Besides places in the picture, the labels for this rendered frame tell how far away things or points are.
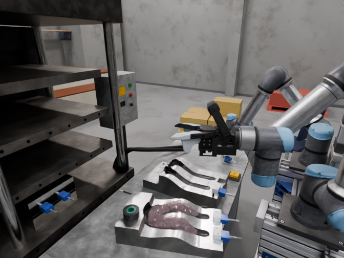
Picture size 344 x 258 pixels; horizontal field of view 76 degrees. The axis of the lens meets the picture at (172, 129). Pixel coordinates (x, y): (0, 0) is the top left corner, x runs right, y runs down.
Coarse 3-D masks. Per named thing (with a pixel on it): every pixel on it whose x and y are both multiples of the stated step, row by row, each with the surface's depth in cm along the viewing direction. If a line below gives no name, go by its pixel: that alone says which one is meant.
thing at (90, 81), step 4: (92, 68) 691; (96, 68) 691; (104, 72) 616; (84, 80) 620; (88, 80) 612; (92, 80) 603; (60, 84) 686; (64, 84) 675; (68, 84) 666; (72, 84) 655; (76, 84) 645; (80, 84) 635; (56, 88) 704; (60, 88) 692; (64, 88) 681
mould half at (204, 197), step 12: (156, 168) 156; (180, 168) 145; (192, 168) 150; (144, 180) 144; (156, 180) 143; (168, 180) 134; (180, 180) 136; (192, 180) 139; (204, 180) 139; (216, 180) 138; (168, 192) 138; (180, 192) 133; (192, 192) 129; (204, 192) 127; (204, 204) 128; (216, 204) 124
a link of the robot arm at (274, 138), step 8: (256, 128) 64; (264, 128) 64; (272, 128) 64; (280, 128) 64; (288, 128) 64; (256, 136) 62; (264, 136) 62; (272, 136) 62; (280, 136) 62; (288, 136) 62; (256, 144) 63; (264, 144) 62; (272, 144) 62; (280, 144) 62; (288, 144) 62; (256, 152) 67; (264, 152) 64; (272, 152) 63; (280, 152) 64; (288, 152) 64
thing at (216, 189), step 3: (213, 186) 128; (216, 186) 128; (219, 186) 128; (213, 189) 126; (216, 189) 126; (219, 189) 128; (222, 189) 128; (225, 189) 128; (213, 192) 127; (216, 192) 126; (219, 192) 126; (222, 192) 125; (225, 192) 125; (219, 195) 126; (222, 195) 125; (225, 195) 127; (228, 195) 125; (231, 195) 125; (234, 195) 124
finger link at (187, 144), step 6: (186, 132) 62; (192, 132) 62; (198, 132) 62; (174, 138) 60; (180, 138) 60; (186, 138) 61; (198, 138) 63; (186, 144) 62; (192, 144) 63; (186, 150) 62
